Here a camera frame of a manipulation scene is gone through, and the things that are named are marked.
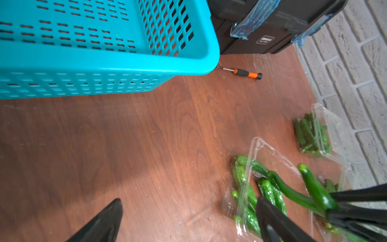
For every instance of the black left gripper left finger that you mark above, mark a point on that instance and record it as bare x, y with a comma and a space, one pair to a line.
103, 227

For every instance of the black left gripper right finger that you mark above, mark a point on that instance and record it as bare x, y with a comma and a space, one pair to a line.
275, 226

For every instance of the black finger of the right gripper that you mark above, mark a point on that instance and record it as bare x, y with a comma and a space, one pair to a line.
352, 218

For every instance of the green pepper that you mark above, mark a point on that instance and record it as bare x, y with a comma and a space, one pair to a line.
317, 187

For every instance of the clear clamshell container with peppers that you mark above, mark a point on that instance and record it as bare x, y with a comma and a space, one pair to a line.
249, 181

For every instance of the teal plastic basket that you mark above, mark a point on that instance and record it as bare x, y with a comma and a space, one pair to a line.
55, 48

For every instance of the clear pepper container near right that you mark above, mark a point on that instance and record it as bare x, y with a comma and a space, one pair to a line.
331, 182

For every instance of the clear pepper container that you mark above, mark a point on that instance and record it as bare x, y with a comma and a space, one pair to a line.
331, 182
322, 134

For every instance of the clear pepper container far right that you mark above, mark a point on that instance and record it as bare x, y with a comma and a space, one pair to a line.
322, 134

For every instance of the black toolbox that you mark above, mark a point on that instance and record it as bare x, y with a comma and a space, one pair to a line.
247, 27

